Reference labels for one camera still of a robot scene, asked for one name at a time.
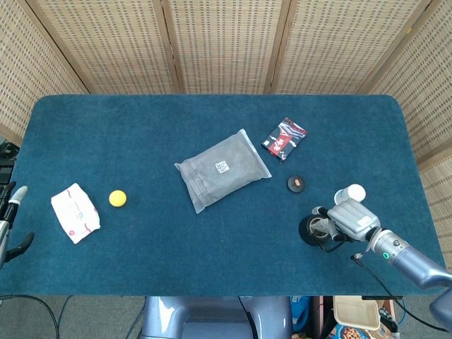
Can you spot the white round cap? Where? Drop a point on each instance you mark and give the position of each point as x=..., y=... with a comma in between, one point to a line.
x=355, y=192

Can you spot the grey frosted plastic package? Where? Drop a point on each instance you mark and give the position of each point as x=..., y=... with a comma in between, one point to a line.
x=222, y=169

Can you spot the black tape roll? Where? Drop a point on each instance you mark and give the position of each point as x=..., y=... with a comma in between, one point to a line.
x=305, y=233

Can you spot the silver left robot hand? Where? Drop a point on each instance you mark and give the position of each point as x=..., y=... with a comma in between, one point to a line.
x=10, y=212

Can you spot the blue package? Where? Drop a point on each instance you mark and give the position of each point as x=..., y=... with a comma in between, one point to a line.
x=299, y=312

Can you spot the colourful snack box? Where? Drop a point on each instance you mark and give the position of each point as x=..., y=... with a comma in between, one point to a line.
x=346, y=333

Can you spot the black equipment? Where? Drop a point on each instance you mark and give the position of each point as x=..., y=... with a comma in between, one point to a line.
x=6, y=162

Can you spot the grey robot torso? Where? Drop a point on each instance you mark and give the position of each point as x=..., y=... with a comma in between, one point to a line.
x=212, y=318

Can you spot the yellow ball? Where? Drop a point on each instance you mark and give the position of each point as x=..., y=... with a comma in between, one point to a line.
x=118, y=198

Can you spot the red black snack packet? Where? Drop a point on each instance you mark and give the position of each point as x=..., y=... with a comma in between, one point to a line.
x=284, y=139

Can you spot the beige takeaway box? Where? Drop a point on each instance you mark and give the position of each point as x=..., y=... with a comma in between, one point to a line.
x=356, y=312

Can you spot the blue table cloth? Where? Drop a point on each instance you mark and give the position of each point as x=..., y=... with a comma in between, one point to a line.
x=176, y=254

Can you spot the white tissue pack red print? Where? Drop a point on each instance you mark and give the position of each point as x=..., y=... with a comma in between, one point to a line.
x=75, y=212

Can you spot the small black round disc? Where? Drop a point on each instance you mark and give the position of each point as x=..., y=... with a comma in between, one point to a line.
x=296, y=183

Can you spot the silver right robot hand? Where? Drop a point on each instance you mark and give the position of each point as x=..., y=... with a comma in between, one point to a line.
x=353, y=220

